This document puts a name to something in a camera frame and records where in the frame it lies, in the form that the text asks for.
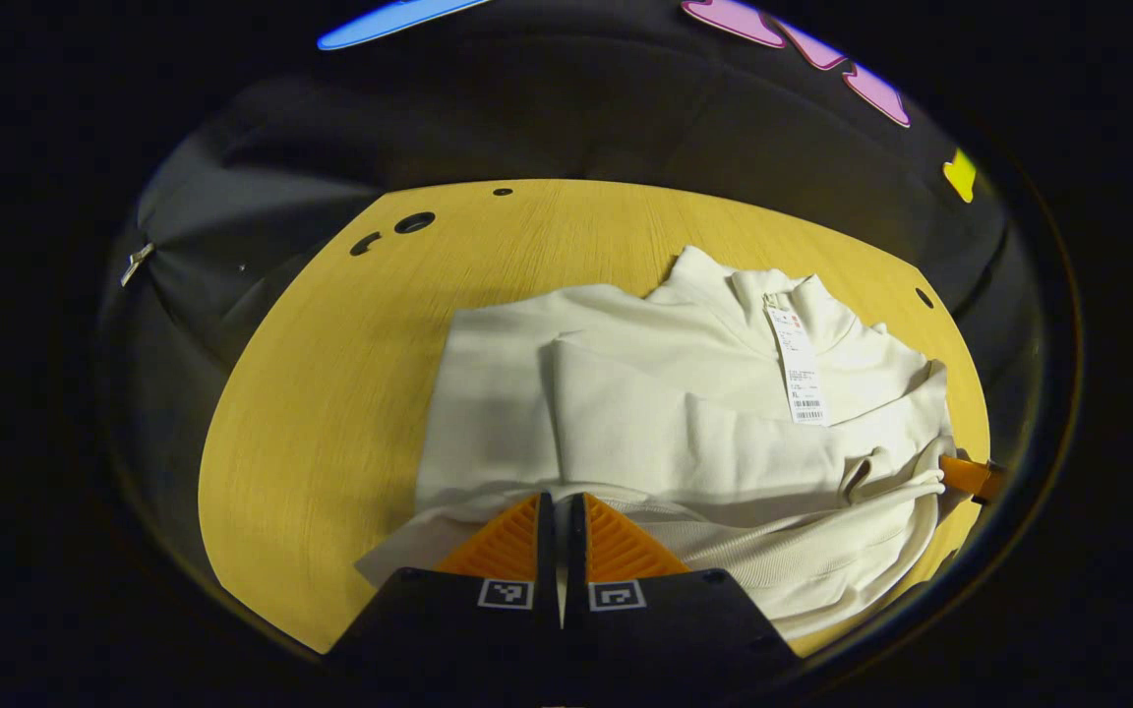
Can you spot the black backdrop cloth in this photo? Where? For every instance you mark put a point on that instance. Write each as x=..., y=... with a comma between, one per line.
x=527, y=118

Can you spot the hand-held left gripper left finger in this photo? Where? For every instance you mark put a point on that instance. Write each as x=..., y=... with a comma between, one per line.
x=547, y=551

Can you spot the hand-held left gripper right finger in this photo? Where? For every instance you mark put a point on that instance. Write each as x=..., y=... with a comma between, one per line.
x=576, y=551

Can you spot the white clip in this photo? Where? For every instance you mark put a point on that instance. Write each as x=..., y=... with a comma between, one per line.
x=137, y=264

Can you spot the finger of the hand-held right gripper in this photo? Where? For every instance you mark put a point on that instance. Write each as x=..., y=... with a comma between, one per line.
x=970, y=477

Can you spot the cream sweatshirt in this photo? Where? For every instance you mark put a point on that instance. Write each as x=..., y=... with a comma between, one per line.
x=665, y=413

